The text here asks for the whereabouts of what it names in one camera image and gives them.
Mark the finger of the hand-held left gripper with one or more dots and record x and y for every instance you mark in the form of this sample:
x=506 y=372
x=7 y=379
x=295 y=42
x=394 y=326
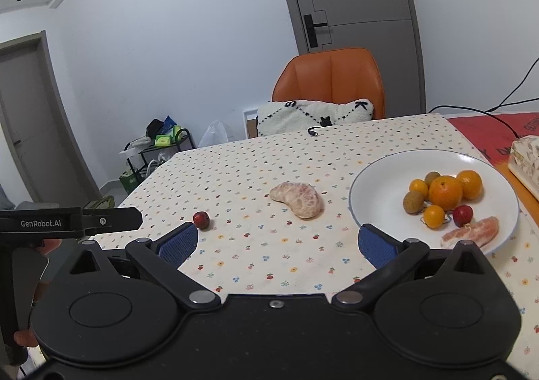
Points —
x=113 y=218

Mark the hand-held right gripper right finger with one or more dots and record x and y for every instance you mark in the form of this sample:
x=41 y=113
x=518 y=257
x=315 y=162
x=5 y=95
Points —
x=379 y=245

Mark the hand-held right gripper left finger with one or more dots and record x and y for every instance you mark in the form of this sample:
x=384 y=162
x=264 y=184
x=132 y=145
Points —
x=181 y=243

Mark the red cherry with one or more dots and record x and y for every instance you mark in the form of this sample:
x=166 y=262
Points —
x=201 y=220
x=462 y=215

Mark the brown longan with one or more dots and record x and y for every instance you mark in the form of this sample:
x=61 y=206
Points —
x=432 y=178
x=413 y=201

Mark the white plate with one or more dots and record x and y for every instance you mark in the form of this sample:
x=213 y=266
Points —
x=379 y=186

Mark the small yellow kumquat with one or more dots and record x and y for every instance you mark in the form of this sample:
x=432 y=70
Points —
x=419 y=188
x=433 y=215

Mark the large orange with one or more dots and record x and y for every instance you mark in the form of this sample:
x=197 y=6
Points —
x=445 y=193

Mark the large peeled pomelo segment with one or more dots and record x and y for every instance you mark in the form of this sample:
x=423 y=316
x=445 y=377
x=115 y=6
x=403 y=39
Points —
x=297 y=199

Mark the small peeled pomelo segment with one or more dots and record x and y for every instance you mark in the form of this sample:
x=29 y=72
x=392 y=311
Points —
x=473 y=232

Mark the medium orange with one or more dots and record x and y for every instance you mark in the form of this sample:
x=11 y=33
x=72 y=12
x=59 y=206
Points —
x=470 y=184

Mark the person's left hand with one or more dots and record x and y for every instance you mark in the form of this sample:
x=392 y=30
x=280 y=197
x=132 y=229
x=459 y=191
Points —
x=50 y=246

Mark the green floor mat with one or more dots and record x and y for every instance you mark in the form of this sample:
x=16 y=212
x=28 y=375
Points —
x=101 y=203

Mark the green box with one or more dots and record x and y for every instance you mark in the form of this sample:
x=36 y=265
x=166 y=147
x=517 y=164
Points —
x=128 y=180

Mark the black metal rack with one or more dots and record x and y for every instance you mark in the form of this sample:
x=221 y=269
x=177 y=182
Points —
x=143 y=152

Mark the white cloth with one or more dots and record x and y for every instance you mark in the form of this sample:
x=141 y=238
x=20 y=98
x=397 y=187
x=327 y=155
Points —
x=134 y=145

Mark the green packet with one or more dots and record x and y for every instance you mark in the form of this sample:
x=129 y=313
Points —
x=164 y=140

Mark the plain grey door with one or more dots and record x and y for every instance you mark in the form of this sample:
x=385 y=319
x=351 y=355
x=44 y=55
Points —
x=25 y=131

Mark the black bag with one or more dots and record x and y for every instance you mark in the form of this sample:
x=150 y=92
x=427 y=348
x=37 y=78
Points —
x=155 y=127

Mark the floral tablecloth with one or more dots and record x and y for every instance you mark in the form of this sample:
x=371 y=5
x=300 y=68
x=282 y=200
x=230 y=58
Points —
x=252 y=161

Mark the blue bag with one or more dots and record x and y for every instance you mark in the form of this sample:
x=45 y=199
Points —
x=169 y=123

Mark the white plastic bag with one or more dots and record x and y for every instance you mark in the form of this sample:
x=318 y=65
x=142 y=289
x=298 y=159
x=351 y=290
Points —
x=214 y=133

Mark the white framed board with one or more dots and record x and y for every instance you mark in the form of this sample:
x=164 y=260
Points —
x=249 y=112

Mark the white cushion black pattern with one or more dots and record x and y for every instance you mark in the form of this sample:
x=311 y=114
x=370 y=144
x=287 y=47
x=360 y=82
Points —
x=294 y=117

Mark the red printed mat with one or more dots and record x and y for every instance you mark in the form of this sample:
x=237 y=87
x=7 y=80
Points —
x=488 y=131

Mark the white patterned box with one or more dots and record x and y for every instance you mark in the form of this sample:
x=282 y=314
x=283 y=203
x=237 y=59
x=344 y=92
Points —
x=526 y=161

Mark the orange chair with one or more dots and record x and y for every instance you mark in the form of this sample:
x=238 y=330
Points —
x=332 y=77

